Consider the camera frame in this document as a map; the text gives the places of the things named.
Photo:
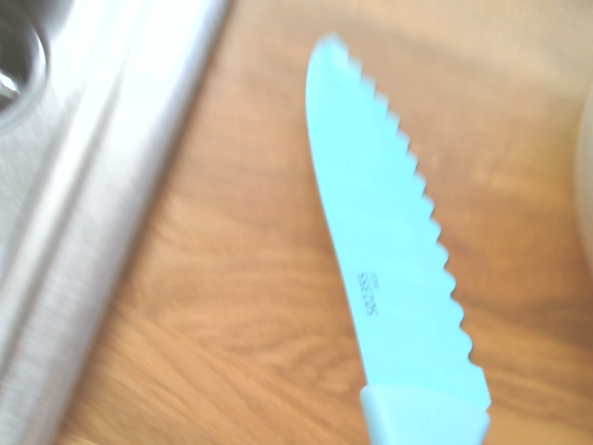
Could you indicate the light blue serrated knife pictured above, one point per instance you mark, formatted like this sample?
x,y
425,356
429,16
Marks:
x,y
370,208

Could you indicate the stainless steel sink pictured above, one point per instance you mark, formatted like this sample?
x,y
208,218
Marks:
x,y
69,153

